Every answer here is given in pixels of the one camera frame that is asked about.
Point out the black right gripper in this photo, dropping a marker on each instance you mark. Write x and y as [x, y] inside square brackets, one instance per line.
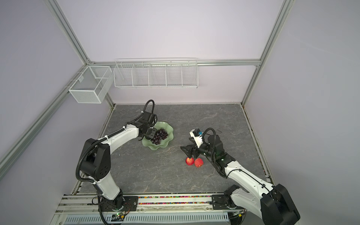
[191, 149]

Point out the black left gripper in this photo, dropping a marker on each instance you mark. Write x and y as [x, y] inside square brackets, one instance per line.
[152, 135]

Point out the dark purple fake grapes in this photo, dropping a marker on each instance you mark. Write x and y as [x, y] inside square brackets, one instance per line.
[160, 135]

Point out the green wavy fruit bowl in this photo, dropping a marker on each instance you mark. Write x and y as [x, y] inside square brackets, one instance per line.
[163, 143]

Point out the red fake apple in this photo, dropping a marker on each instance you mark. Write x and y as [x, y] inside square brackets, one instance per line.
[189, 161]
[198, 162]

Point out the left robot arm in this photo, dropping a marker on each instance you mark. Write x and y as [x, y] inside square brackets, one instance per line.
[94, 163]

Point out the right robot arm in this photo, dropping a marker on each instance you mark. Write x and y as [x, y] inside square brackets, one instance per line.
[272, 203]

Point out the small white mesh basket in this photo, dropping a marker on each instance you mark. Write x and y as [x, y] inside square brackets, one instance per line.
[92, 85]

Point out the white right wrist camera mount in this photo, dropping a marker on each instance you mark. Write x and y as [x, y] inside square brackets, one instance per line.
[197, 135]

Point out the long white wire basket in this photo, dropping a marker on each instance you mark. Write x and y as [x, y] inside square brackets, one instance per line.
[156, 73]

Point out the aluminium frame post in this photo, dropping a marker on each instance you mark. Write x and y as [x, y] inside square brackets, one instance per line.
[279, 23]

